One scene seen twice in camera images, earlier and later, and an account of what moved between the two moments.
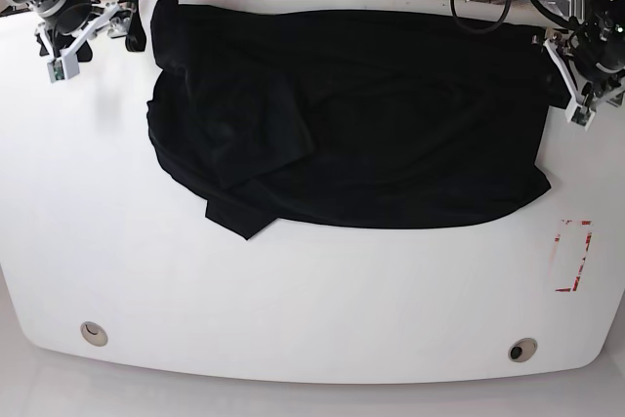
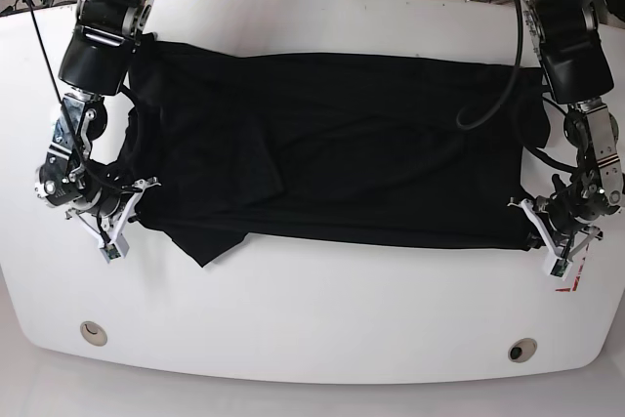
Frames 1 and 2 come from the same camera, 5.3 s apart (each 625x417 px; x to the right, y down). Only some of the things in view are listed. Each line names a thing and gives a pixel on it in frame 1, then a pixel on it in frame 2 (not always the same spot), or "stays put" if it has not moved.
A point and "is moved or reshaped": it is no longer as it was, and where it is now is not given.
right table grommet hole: x=522 y=350 stays put
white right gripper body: x=572 y=86 → x=557 y=265
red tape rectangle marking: x=577 y=278 stays put
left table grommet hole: x=94 y=333 stays put
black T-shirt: x=357 y=118 is moved or reshaped
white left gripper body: x=104 y=12 → x=117 y=247
